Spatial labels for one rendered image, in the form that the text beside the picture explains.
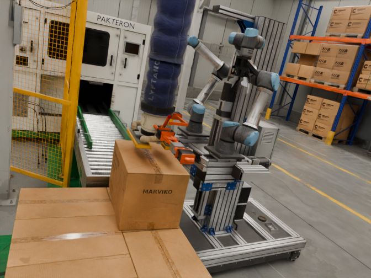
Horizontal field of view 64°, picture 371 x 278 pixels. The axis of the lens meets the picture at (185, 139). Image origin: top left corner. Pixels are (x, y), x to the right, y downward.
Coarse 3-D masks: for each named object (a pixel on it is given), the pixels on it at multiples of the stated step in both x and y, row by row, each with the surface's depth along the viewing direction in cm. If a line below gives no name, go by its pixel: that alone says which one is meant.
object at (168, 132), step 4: (160, 128) 180; (164, 128) 181; (160, 132) 174; (164, 132) 174; (168, 132) 175; (172, 132) 176; (156, 136) 179; (160, 136) 175; (168, 136) 176; (160, 140) 174; (164, 140) 175
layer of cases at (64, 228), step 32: (32, 192) 206; (64, 192) 214; (96, 192) 223; (32, 224) 172; (64, 224) 178; (96, 224) 185; (32, 256) 149; (64, 256) 153; (96, 256) 158; (128, 256) 163; (160, 256) 168; (192, 256) 174
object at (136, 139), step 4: (128, 132) 207; (132, 132) 205; (132, 136) 198; (136, 136) 198; (140, 136) 192; (132, 140) 193; (136, 140) 191; (136, 144) 185; (140, 144) 186; (144, 144) 188; (148, 144) 189
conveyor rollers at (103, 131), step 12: (96, 120) 413; (108, 120) 428; (96, 132) 363; (108, 132) 370; (120, 132) 378; (84, 144) 317; (96, 144) 322; (108, 144) 329; (96, 156) 289; (108, 156) 295; (96, 168) 264; (108, 168) 269
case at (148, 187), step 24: (120, 144) 217; (120, 168) 195; (144, 168) 183; (168, 168) 191; (120, 192) 188; (144, 192) 180; (168, 192) 186; (120, 216) 181; (144, 216) 186; (168, 216) 192
